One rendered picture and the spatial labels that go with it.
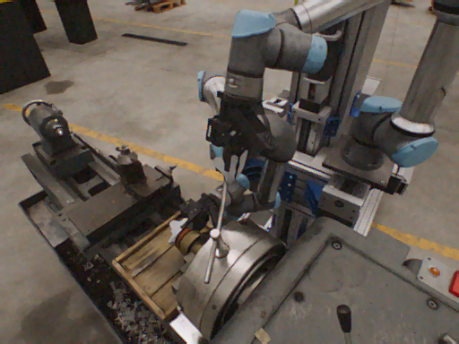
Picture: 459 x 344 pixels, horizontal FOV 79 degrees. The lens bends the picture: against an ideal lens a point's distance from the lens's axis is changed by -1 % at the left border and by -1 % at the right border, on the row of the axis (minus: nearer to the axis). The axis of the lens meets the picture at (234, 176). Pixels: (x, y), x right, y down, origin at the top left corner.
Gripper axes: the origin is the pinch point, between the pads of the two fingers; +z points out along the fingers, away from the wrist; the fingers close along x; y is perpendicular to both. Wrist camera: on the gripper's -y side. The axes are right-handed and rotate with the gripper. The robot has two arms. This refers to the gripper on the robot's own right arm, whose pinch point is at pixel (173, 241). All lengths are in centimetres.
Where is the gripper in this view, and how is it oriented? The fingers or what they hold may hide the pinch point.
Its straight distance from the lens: 90.9
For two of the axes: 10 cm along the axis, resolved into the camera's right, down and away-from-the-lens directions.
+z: -6.7, 5.0, -5.5
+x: 0.0, -7.4, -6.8
